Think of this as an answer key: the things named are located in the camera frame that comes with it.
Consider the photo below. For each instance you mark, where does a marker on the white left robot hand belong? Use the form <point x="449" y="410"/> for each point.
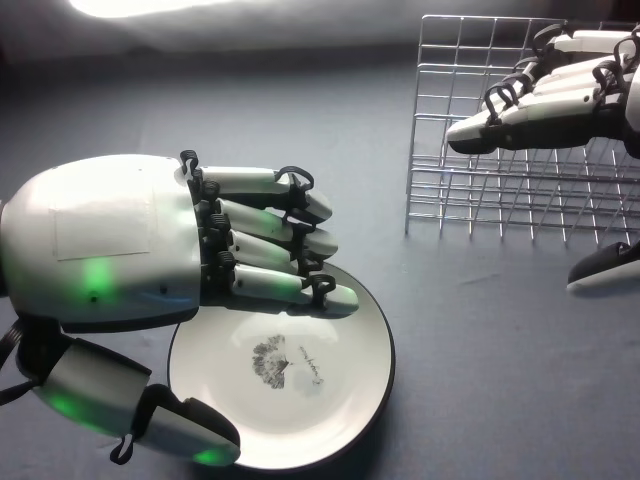
<point x="110" y="240"/>

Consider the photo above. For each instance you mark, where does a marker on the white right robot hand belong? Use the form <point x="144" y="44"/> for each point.
<point x="550" y="95"/>

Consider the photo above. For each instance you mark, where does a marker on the white plate tree print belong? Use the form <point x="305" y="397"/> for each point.
<point x="310" y="400"/>

